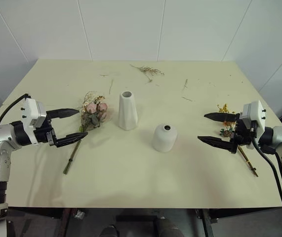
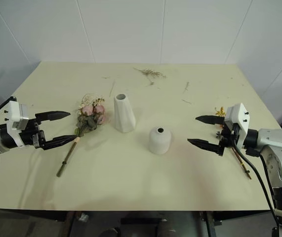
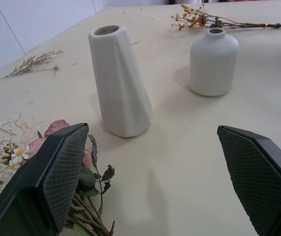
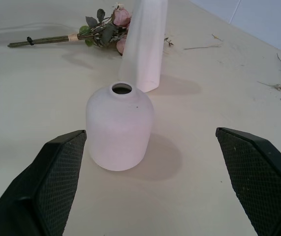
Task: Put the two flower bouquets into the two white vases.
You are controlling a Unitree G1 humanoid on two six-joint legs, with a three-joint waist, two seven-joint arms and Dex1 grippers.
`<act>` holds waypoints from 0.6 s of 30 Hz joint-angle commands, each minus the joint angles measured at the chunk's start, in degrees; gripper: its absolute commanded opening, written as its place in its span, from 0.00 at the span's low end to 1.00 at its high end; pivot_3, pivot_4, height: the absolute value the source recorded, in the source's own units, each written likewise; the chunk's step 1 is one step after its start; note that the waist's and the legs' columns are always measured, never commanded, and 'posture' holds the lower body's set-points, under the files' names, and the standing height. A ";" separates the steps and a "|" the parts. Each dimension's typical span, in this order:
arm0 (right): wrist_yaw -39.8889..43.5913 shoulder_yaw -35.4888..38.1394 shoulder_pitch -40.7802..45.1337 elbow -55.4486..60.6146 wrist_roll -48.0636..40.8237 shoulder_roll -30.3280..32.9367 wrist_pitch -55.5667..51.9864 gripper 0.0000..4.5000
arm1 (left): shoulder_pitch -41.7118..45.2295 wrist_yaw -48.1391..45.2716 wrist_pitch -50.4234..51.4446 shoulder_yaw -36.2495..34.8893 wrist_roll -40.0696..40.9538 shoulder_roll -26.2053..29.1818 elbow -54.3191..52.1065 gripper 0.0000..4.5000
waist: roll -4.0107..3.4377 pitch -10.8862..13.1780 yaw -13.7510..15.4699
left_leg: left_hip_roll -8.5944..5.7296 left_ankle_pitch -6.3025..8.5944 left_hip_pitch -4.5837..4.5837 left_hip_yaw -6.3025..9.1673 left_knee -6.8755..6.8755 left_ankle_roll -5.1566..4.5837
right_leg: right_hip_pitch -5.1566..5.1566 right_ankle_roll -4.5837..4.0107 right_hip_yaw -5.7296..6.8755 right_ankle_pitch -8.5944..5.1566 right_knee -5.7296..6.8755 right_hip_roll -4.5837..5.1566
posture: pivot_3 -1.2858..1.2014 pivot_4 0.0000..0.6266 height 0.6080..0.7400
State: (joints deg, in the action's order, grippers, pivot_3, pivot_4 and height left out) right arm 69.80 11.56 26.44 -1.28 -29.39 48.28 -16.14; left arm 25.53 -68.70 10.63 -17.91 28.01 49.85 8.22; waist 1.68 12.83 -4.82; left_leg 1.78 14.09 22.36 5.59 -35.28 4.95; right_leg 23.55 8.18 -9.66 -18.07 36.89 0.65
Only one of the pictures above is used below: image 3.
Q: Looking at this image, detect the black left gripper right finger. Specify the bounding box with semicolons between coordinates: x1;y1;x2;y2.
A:
217;125;281;236

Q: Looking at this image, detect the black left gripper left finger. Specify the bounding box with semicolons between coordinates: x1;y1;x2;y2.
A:
0;122;90;236

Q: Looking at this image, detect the short white bottle vase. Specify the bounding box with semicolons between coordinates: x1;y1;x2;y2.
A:
188;27;240;97

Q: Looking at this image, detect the tall white faceted vase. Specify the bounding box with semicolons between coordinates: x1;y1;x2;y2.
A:
88;24;154;138

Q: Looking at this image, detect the pink rose daisy bouquet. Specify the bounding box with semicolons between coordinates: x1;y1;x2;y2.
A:
0;112;116;236

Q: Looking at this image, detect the brown dried twig sprig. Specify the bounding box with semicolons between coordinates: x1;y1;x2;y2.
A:
0;49;64;85

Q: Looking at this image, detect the yellow dried flower sprig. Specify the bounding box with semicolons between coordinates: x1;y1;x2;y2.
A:
171;3;281;31

